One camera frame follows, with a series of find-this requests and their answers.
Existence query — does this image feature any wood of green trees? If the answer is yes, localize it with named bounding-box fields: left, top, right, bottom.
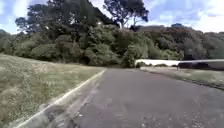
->
left=0, top=0, right=224, bottom=69

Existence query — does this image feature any grey asphalt road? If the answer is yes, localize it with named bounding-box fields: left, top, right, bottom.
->
left=49, top=68, right=224, bottom=128

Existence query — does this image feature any concrete kerb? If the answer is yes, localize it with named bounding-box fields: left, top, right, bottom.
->
left=13, top=68, right=108, bottom=128

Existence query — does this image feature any grass slope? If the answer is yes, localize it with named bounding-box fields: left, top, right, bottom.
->
left=0, top=53, right=106, bottom=128

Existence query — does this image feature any dry grass verge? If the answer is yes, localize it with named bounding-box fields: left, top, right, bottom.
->
left=139, top=65, right=224, bottom=90

